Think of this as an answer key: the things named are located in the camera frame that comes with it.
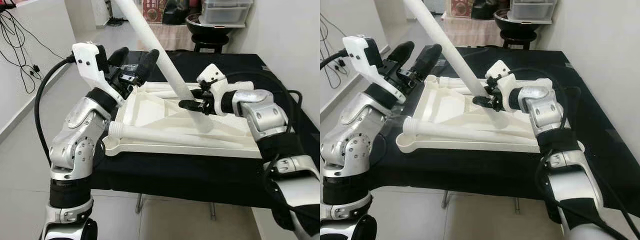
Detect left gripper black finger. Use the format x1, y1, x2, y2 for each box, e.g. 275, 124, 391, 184
131, 48, 161, 84
387, 41, 416, 67
107, 46, 130, 68
412, 43, 444, 80

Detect beige cloth covered table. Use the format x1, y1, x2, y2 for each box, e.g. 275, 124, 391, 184
137, 22, 193, 51
442, 17, 503, 48

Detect white plastic ribbed table top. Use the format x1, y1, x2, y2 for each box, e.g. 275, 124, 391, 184
102, 80, 263, 160
395, 75, 586, 153

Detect red printed box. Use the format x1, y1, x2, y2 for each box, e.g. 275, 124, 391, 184
450, 0, 473, 18
141, 0, 166, 23

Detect large black round basin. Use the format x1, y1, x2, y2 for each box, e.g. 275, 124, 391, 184
185, 13, 236, 36
492, 7, 541, 31

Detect clear plastic storage box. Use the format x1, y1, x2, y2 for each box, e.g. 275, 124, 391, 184
200, 0, 254, 28
507, 0, 558, 23

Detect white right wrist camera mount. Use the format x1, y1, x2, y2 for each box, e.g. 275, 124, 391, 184
196, 63, 233, 117
485, 60, 521, 111

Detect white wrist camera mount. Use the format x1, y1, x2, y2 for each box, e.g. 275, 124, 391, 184
71, 42, 126, 107
485, 60, 521, 111
196, 63, 233, 117
342, 36, 401, 103

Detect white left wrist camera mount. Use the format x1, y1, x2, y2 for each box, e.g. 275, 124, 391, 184
342, 36, 401, 103
71, 42, 126, 107

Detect looped black wall cable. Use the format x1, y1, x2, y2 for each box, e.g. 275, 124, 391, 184
320, 22, 351, 90
0, 10, 43, 95

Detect long thin black wall cable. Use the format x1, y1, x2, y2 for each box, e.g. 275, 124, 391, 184
320, 15, 347, 40
10, 22, 67, 62

